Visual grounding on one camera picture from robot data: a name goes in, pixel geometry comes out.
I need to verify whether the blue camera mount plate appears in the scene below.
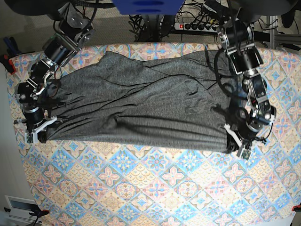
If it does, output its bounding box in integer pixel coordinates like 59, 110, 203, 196
112, 0, 184, 15

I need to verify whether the grey t-shirt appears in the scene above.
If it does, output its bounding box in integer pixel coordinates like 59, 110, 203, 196
47, 50, 230, 152

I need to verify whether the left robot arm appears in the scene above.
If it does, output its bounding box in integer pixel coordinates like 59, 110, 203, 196
214, 15, 277, 160

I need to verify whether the aluminium frame post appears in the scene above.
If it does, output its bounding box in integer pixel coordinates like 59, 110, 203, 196
266, 16, 301, 49

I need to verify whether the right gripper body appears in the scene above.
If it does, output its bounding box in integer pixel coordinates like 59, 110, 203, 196
14, 116, 62, 144

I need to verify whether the white wall vent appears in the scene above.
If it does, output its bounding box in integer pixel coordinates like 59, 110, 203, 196
4, 195, 39, 218

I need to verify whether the red black clamp upper left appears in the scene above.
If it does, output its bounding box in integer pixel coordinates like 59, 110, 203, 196
0, 54, 16, 74

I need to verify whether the patterned tablecloth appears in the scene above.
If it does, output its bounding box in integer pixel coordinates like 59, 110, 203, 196
14, 48, 301, 226

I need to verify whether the red clamp lower right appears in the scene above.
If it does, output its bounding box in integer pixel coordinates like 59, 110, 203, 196
292, 205, 301, 213

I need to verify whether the red black clamp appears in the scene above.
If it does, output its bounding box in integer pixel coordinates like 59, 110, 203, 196
4, 208, 49, 218
0, 54, 16, 74

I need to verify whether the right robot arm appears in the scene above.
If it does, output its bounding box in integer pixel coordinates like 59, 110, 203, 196
15, 3, 94, 144

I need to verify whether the red black clamp lower left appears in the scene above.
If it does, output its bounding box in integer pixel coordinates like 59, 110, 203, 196
4, 208, 49, 218

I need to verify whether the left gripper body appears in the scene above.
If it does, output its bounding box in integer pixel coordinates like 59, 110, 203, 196
223, 123, 267, 160

